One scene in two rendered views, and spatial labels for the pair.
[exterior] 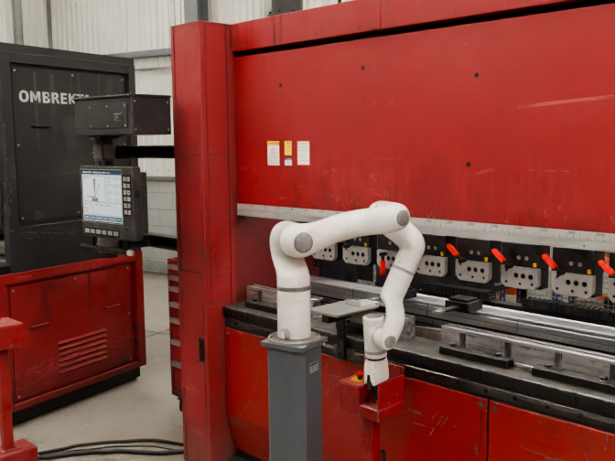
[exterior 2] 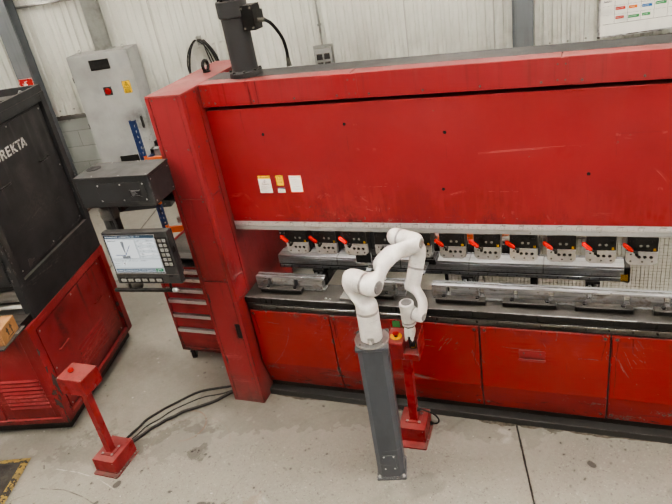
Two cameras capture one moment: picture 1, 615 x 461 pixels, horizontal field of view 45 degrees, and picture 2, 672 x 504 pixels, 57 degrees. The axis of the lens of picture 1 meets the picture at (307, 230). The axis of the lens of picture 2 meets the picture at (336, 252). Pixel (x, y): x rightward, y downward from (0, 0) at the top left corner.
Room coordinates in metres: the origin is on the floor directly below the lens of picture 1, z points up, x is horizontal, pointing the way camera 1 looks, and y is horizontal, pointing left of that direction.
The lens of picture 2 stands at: (0.08, 1.18, 3.04)
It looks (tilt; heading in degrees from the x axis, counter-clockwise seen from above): 28 degrees down; 338
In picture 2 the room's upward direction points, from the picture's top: 10 degrees counter-clockwise
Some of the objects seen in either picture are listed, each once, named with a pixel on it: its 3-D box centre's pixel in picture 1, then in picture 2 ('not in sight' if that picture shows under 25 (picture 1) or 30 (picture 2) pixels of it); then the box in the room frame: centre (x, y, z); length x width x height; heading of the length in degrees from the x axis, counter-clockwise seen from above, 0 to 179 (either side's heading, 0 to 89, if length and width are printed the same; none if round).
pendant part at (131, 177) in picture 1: (115, 201); (146, 254); (3.71, 0.96, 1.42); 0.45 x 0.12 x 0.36; 49
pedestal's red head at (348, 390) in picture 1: (371, 388); (404, 339); (2.79, -0.24, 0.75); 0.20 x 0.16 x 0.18; 46
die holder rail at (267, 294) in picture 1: (283, 301); (291, 281); (3.62, 0.12, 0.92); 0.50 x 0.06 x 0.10; 44
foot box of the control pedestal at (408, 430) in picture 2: not in sight; (414, 427); (2.77, -0.22, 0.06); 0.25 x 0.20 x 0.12; 136
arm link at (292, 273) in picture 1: (290, 254); (359, 290); (2.64, 0.06, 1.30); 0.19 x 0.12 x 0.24; 21
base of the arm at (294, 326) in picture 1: (294, 314); (369, 325); (2.61, 0.05, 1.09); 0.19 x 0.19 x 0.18
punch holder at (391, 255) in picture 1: (396, 249); (388, 241); (3.10, -0.38, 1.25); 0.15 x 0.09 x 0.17; 44
